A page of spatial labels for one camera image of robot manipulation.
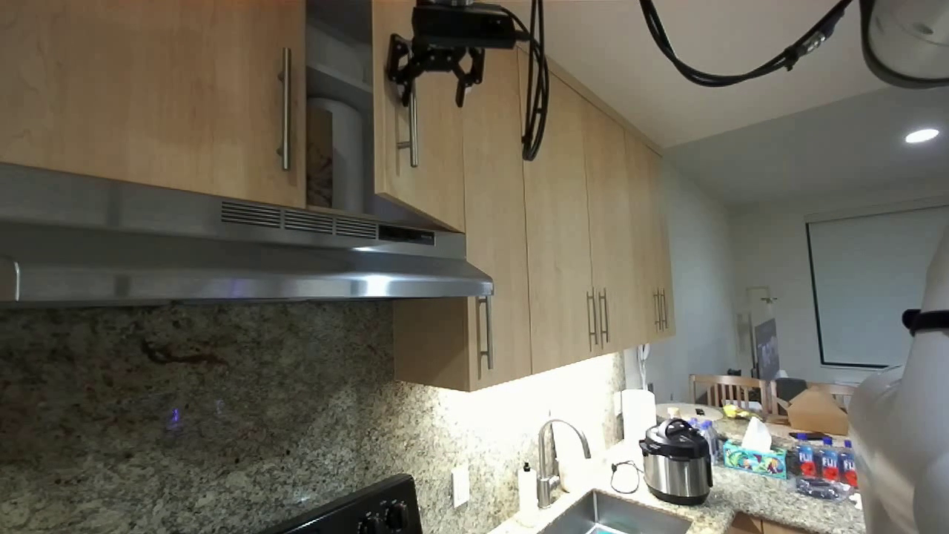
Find white soap bottle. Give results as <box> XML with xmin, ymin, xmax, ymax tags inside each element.
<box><xmin>519</xmin><ymin>459</ymin><xmax>537</xmax><ymax>512</ymax></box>

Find tall wooden wall cabinets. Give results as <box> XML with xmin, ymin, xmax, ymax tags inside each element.
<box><xmin>393</xmin><ymin>45</ymin><xmax>674</xmax><ymax>388</ymax></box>

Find white wall outlet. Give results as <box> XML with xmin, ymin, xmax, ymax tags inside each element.
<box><xmin>451</xmin><ymin>465</ymin><xmax>473</xmax><ymax>508</ymax></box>

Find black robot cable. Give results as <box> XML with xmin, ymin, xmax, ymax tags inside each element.
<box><xmin>494</xmin><ymin>0</ymin><xmax>949</xmax><ymax>164</ymax></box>

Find water bottle pack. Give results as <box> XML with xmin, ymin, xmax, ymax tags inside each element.
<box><xmin>790</xmin><ymin>432</ymin><xmax>860</xmax><ymax>500</ymax></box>

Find stainless steel sink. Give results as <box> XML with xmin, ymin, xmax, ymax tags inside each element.
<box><xmin>537</xmin><ymin>488</ymin><xmax>692</xmax><ymax>534</ymax></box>

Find stainless steel range hood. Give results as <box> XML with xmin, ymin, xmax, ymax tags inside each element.
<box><xmin>0</xmin><ymin>164</ymin><xmax>496</xmax><ymax>306</ymax></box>

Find ceiling recessed light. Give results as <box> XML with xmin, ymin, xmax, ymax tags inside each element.
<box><xmin>901</xmin><ymin>121</ymin><xmax>943</xmax><ymax>144</ymax></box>

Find silver pressure cooker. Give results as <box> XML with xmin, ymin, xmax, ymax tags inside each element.
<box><xmin>642</xmin><ymin>419</ymin><xmax>714</xmax><ymax>503</ymax></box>

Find chrome kitchen faucet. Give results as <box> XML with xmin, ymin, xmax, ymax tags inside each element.
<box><xmin>537</xmin><ymin>414</ymin><xmax>593</xmax><ymax>508</ymax></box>

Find white projector screen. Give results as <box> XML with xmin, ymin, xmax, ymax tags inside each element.
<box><xmin>806</xmin><ymin>208</ymin><xmax>949</xmax><ymax>367</ymax></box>

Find wooden cabinet door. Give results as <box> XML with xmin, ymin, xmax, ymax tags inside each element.
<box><xmin>0</xmin><ymin>0</ymin><xmax>305</xmax><ymax>208</ymax></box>
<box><xmin>370</xmin><ymin>0</ymin><xmax>465</xmax><ymax>229</ymax></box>

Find wooden chair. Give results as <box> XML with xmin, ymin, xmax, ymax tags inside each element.
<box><xmin>692</xmin><ymin>374</ymin><xmax>771</xmax><ymax>411</ymax></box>

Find tissue box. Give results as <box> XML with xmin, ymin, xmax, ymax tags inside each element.
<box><xmin>720</xmin><ymin>419</ymin><xmax>786</xmax><ymax>478</ymax></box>

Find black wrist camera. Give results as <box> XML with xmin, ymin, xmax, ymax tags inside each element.
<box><xmin>412</xmin><ymin>0</ymin><xmax>519</xmax><ymax>49</ymax></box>

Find white paper towel roll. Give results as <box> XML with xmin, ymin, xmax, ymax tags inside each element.
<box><xmin>623</xmin><ymin>388</ymin><xmax>657</xmax><ymax>438</ymax></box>

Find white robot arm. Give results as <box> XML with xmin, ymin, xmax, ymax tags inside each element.
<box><xmin>393</xmin><ymin>0</ymin><xmax>949</xmax><ymax>534</ymax></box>

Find silver vent duct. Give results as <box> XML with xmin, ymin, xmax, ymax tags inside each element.
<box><xmin>330</xmin><ymin>101</ymin><xmax>370</xmax><ymax>214</ymax></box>

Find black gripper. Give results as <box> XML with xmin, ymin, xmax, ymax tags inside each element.
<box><xmin>385</xmin><ymin>36</ymin><xmax>483</xmax><ymax>107</ymax></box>

